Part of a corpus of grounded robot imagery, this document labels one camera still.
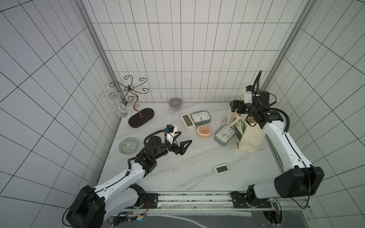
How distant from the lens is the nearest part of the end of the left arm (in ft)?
1.91

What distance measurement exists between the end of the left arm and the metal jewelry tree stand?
0.36m

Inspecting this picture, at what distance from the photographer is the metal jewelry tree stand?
867mm
